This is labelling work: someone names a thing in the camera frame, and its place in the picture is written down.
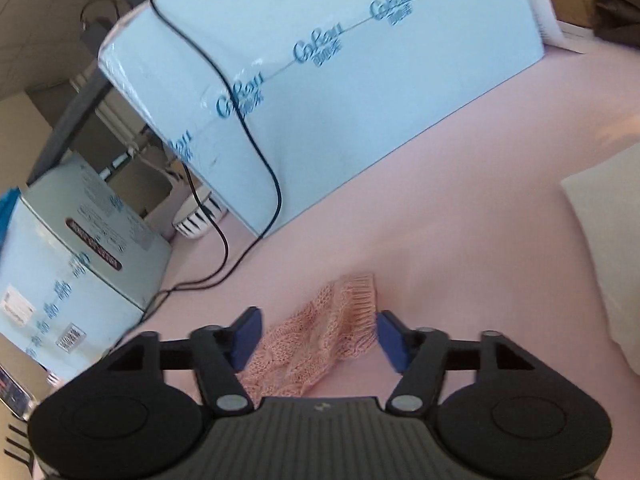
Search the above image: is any brown cloth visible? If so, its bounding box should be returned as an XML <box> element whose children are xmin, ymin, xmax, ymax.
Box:
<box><xmin>592</xmin><ymin>0</ymin><xmax>640</xmax><ymax>51</ymax></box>

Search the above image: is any small light blue carton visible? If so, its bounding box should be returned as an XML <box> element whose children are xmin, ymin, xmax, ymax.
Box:
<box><xmin>0</xmin><ymin>152</ymin><xmax>173</xmax><ymax>386</ymax></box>

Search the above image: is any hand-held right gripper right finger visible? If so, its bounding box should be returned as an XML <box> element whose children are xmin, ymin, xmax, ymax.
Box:
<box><xmin>377</xmin><ymin>311</ymin><xmax>540</xmax><ymax>415</ymax></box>

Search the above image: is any grey metal post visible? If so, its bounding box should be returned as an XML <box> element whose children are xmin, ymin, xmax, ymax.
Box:
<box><xmin>27</xmin><ymin>72</ymin><xmax>116</xmax><ymax>183</ymax></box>

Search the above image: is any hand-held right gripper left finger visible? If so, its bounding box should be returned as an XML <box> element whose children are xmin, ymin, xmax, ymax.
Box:
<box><xmin>105</xmin><ymin>307</ymin><xmax>262</xmax><ymax>415</ymax></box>

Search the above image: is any pink knit sweater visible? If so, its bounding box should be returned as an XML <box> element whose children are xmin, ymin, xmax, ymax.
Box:
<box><xmin>239</xmin><ymin>272</ymin><xmax>381</xmax><ymax>398</ymax></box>

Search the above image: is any large light blue carton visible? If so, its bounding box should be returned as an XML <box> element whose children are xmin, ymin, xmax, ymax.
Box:
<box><xmin>97</xmin><ymin>0</ymin><xmax>546</xmax><ymax>238</ymax></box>

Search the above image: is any blue plastic item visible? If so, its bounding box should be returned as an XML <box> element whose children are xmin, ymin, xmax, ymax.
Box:
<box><xmin>0</xmin><ymin>187</ymin><xmax>21</xmax><ymax>256</ymax></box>

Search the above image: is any black power cable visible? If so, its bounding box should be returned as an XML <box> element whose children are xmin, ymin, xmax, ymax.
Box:
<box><xmin>142</xmin><ymin>157</ymin><xmax>231</xmax><ymax>321</ymax></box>
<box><xmin>115</xmin><ymin>0</ymin><xmax>281</xmax><ymax>291</ymax></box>

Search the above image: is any white pillow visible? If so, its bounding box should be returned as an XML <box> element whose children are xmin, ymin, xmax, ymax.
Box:
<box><xmin>560</xmin><ymin>142</ymin><xmax>640</xmax><ymax>381</ymax></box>

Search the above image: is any silver electronic device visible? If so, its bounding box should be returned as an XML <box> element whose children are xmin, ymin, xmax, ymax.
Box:
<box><xmin>0</xmin><ymin>360</ymin><xmax>38</xmax><ymax>421</ymax></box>

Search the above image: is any white slotted round appliance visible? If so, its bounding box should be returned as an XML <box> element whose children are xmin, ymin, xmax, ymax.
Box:
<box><xmin>172</xmin><ymin>187</ymin><xmax>226</xmax><ymax>238</ymax></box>

